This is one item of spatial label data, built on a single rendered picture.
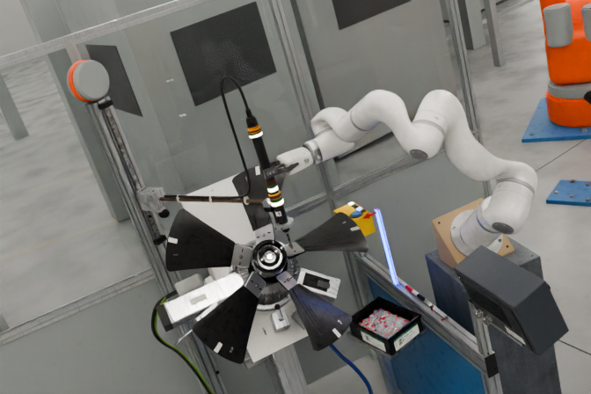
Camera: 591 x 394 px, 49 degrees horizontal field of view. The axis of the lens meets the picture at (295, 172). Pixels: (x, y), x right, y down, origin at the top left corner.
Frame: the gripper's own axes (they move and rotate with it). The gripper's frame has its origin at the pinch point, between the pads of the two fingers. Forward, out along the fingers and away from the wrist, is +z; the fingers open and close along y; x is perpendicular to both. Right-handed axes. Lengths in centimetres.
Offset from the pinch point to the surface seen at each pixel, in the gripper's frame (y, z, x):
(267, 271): -8.4, 12.3, -30.1
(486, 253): -62, -37, -24
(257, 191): 15.0, 2.2, -11.5
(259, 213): 10.5, 5.0, -17.7
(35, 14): 416, 51, 54
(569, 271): 59, -166, -148
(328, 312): -15, -2, -51
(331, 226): 3.6, -17.8, -30.9
